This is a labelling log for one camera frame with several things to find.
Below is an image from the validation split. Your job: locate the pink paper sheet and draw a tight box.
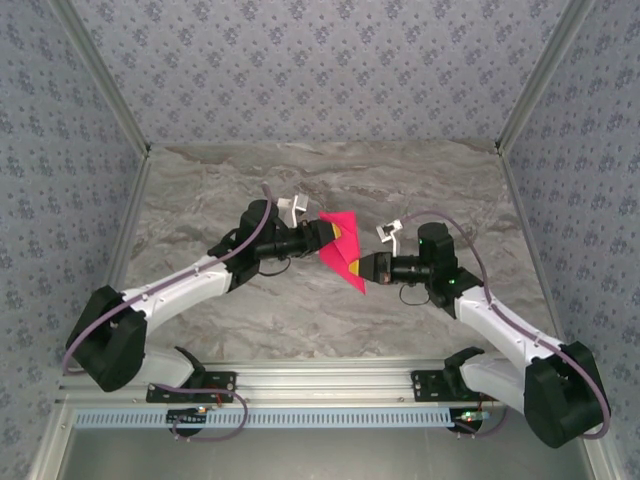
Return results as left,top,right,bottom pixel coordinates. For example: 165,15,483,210
318,210,369,297

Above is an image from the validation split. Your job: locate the grey metal sheet panel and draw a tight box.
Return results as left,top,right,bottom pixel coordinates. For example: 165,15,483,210
30,405,617,480

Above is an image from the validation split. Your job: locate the small black circuit board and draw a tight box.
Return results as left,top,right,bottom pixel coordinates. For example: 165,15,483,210
167,407,209,426
452,408,494,424

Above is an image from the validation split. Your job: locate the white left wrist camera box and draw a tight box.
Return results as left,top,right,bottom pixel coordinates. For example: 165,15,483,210
276,193,311,227

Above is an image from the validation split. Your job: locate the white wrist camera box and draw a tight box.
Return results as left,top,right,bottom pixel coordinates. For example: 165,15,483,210
374,219,404,257
276,193,311,227

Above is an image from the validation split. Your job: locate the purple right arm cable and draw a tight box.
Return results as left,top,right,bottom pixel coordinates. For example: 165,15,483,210
399,209,614,441

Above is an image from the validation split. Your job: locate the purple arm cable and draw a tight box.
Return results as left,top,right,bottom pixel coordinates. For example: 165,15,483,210
60,183,250,444
399,209,614,441

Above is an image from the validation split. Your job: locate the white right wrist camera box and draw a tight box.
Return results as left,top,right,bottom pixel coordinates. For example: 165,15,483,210
374,219,404,257

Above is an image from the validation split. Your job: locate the aluminium side rail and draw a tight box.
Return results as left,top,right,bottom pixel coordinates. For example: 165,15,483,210
497,147,574,365
78,149,154,369

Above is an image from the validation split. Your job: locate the aluminium mounting rail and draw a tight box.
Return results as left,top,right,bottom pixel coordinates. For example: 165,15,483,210
54,360,601,409

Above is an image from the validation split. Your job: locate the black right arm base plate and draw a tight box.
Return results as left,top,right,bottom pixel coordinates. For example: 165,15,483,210
409,368,501,404

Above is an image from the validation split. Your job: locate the pale blue slotted cable duct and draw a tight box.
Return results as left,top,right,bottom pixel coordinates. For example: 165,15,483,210
73,407,484,431

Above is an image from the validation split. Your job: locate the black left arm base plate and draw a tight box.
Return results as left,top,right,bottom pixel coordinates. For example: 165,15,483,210
145,371,238,404

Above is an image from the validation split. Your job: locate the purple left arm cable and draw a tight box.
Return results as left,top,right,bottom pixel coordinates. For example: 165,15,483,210
60,183,250,444

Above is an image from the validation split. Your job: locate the aluminium frame post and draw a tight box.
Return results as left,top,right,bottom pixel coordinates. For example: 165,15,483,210
493,0,599,155
49,0,152,157

